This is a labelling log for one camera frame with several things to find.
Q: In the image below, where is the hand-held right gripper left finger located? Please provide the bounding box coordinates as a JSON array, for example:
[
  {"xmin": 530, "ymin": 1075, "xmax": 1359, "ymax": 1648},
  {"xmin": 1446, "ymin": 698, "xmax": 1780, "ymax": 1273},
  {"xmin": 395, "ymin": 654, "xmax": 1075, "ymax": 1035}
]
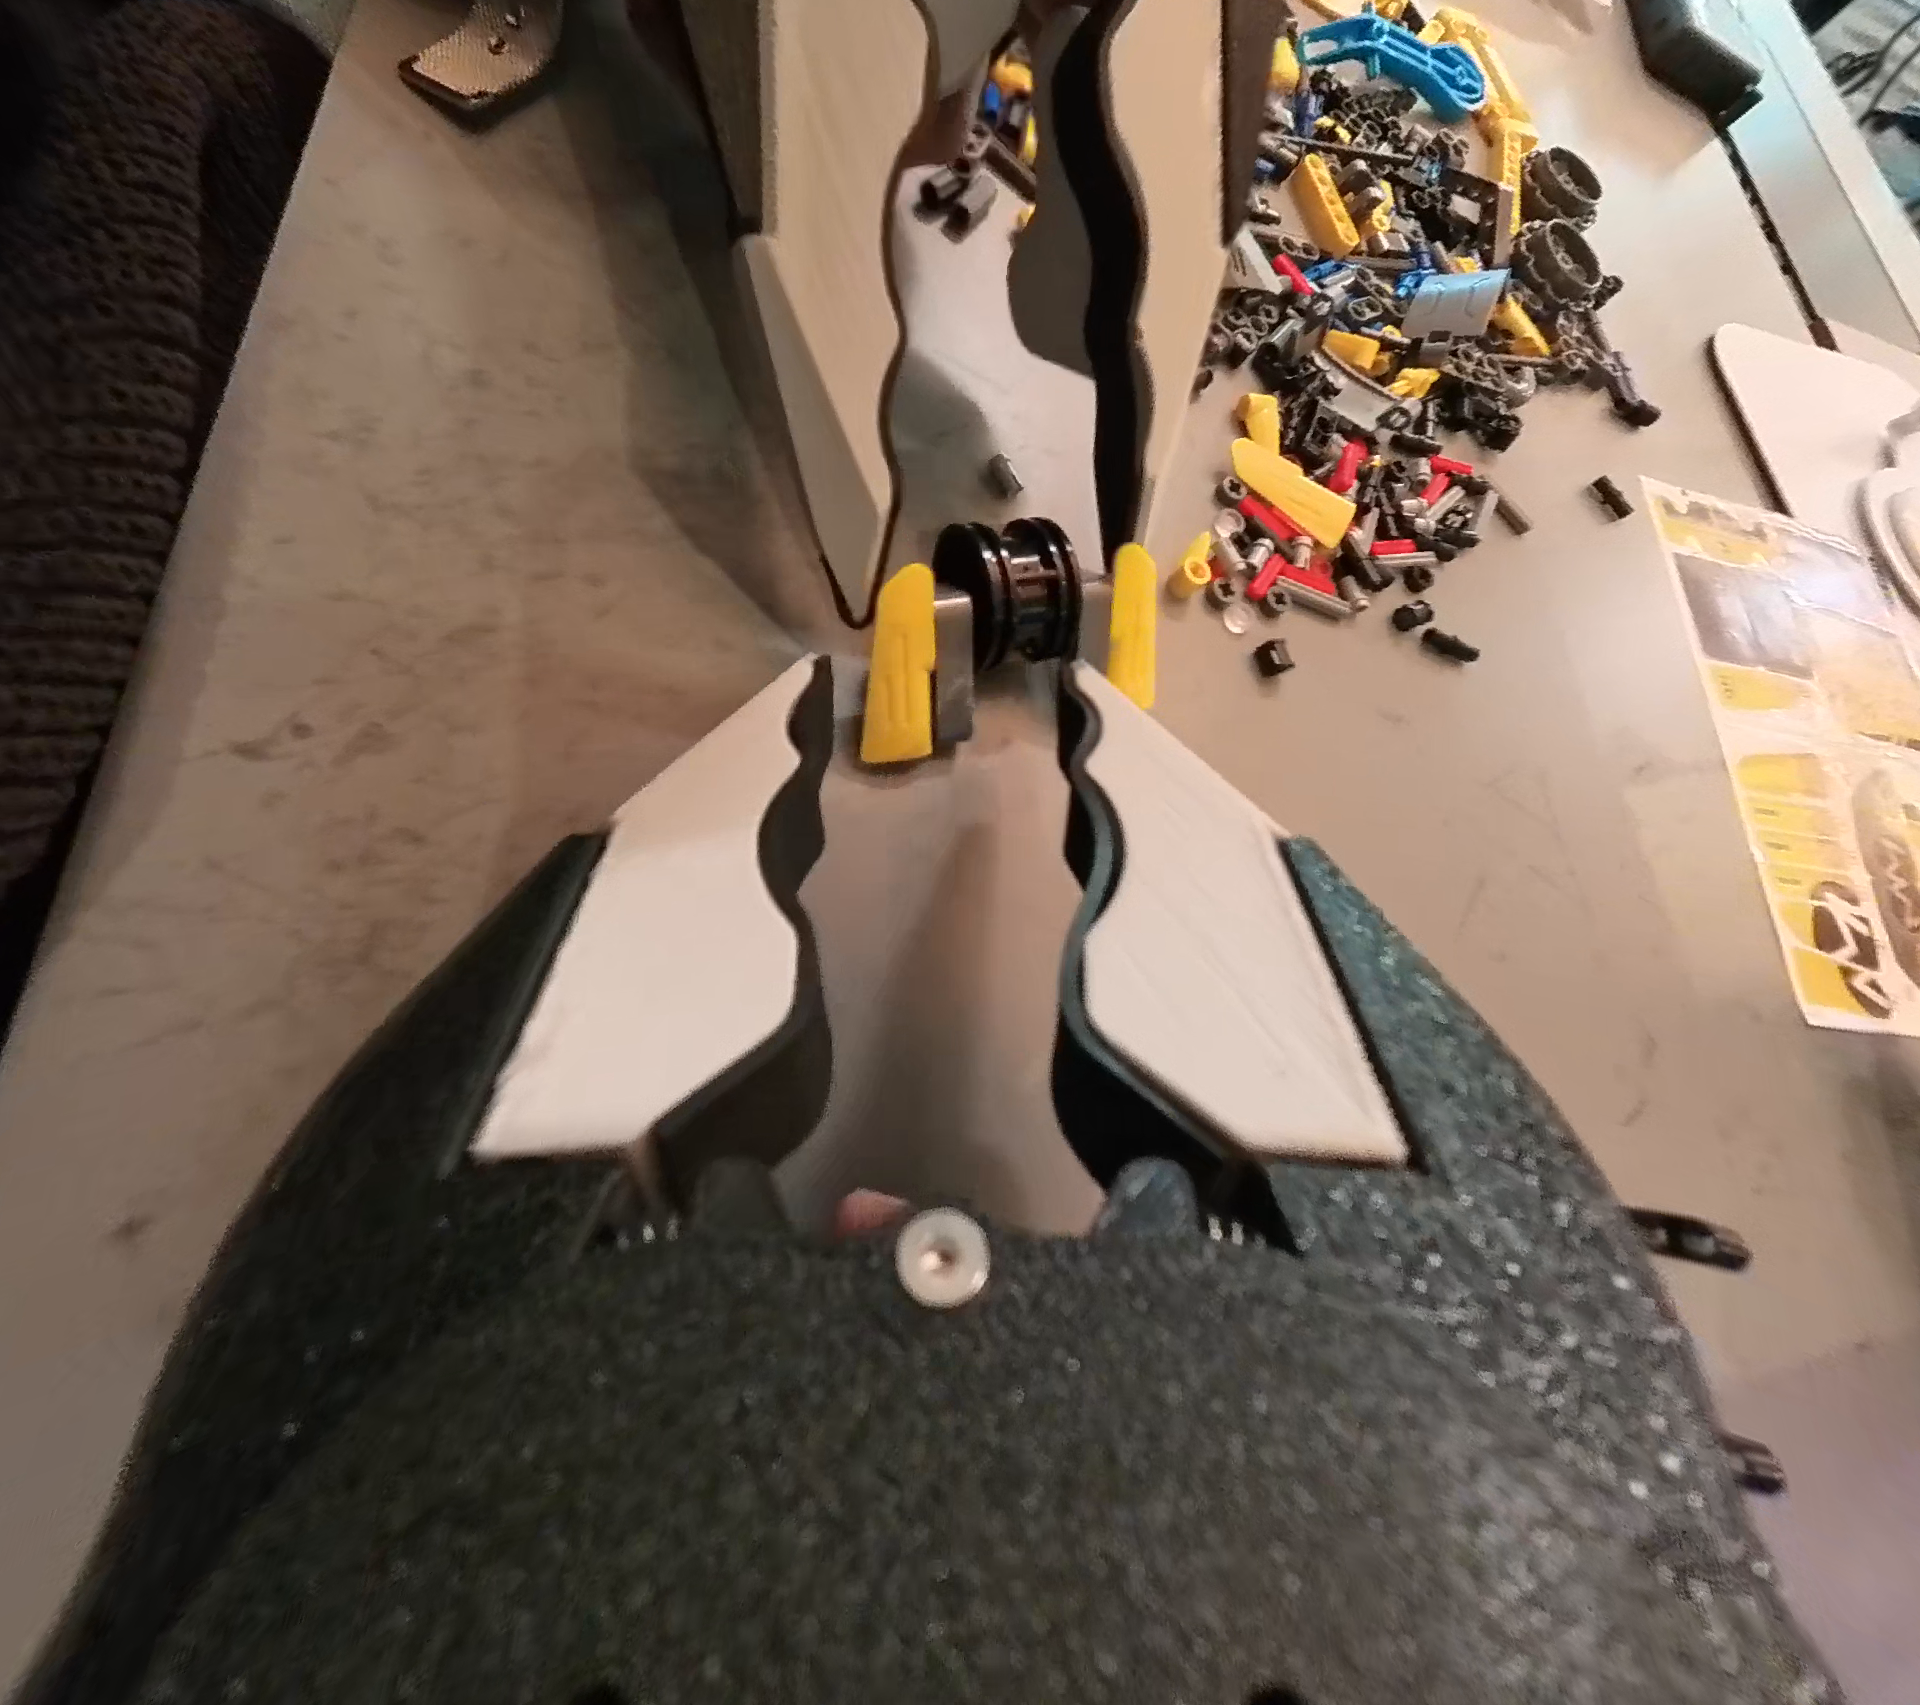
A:
[{"xmin": 467, "ymin": 653, "xmax": 838, "ymax": 1210}]

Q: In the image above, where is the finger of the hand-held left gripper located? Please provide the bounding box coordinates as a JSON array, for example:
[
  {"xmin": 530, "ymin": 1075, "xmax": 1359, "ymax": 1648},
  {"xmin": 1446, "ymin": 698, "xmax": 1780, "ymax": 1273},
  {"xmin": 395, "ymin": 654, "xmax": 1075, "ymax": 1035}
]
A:
[
  {"xmin": 728, "ymin": 0, "xmax": 946, "ymax": 631},
  {"xmin": 1009, "ymin": 0, "xmax": 1238, "ymax": 559}
]

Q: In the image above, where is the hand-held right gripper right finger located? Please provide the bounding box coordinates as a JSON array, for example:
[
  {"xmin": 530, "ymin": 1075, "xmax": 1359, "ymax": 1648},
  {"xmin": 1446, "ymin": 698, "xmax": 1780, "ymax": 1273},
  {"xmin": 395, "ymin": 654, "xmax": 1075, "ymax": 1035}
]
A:
[{"xmin": 1047, "ymin": 657, "xmax": 1416, "ymax": 1257}]

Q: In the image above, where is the pile of toy building pieces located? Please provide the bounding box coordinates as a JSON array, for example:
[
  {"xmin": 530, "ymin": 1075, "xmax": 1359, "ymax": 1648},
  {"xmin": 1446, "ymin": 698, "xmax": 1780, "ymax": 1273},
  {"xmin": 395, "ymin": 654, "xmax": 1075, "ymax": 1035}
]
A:
[{"xmin": 1192, "ymin": 0, "xmax": 1660, "ymax": 687}]

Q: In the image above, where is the yellow panel grey beam piece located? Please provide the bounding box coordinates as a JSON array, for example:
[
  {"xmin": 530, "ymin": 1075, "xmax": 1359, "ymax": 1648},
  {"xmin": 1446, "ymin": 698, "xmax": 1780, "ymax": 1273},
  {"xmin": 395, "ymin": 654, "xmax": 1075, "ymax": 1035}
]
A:
[
  {"xmin": 859, "ymin": 562, "xmax": 980, "ymax": 769},
  {"xmin": 1106, "ymin": 542, "xmax": 1163, "ymax": 707}
]

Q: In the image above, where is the black wheel hub with axle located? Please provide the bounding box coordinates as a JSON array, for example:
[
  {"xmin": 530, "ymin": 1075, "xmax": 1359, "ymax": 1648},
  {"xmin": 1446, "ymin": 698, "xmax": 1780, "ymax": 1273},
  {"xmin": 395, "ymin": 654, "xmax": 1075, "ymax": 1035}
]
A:
[{"xmin": 931, "ymin": 515, "xmax": 1083, "ymax": 669}]

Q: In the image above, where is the blue brick separator tool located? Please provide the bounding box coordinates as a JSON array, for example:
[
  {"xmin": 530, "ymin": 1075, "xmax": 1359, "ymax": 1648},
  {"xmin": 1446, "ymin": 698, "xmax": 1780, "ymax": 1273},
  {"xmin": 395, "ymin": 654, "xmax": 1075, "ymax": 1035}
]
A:
[{"xmin": 1296, "ymin": 10, "xmax": 1502, "ymax": 124}]

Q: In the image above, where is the small yellow toy assembly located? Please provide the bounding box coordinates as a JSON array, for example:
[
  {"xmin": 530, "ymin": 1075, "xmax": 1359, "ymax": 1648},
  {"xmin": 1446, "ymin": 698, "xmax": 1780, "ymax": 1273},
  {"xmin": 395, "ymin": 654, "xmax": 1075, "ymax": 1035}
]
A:
[{"xmin": 1627, "ymin": 1204, "xmax": 1794, "ymax": 1498}]

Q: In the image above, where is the black power adapter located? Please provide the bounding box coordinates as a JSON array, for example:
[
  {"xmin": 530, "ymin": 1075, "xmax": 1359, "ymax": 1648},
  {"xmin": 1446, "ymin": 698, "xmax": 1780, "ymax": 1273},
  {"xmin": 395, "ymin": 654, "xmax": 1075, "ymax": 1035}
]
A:
[{"xmin": 1612, "ymin": 0, "xmax": 1770, "ymax": 129}]

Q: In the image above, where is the printed instruction sheet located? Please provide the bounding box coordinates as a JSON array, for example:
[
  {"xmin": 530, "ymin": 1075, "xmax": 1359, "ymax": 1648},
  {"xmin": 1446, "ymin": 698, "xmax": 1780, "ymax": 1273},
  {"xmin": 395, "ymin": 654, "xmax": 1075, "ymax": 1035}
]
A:
[{"xmin": 1638, "ymin": 474, "xmax": 1920, "ymax": 1035}]

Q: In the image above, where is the white stand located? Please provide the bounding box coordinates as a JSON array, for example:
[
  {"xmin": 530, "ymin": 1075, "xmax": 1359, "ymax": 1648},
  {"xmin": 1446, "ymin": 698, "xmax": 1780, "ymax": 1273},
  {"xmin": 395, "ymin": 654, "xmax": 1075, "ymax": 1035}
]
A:
[{"xmin": 1711, "ymin": 322, "xmax": 1920, "ymax": 605}]

